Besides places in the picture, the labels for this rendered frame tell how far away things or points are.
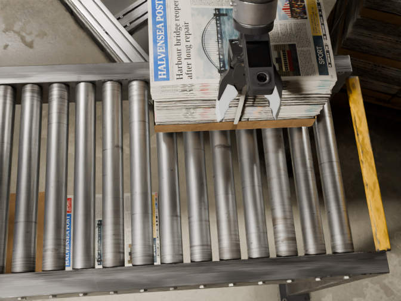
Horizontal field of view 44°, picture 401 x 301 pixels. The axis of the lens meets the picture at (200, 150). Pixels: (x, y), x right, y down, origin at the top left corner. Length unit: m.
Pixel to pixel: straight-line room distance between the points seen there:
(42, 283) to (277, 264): 0.51
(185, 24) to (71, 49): 1.26
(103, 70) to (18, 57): 1.06
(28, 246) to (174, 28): 0.56
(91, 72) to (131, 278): 0.51
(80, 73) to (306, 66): 0.56
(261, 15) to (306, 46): 0.23
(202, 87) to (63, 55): 1.33
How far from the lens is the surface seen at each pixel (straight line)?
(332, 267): 1.17
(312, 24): 1.09
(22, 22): 2.38
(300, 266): 1.15
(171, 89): 0.99
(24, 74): 1.31
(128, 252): 1.92
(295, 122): 1.19
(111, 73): 1.27
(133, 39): 2.01
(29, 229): 1.17
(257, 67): 0.85
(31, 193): 1.19
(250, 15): 0.86
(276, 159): 1.19
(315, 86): 1.05
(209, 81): 0.98
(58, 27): 2.33
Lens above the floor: 1.91
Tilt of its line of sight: 70 degrees down
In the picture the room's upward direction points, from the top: 9 degrees clockwise
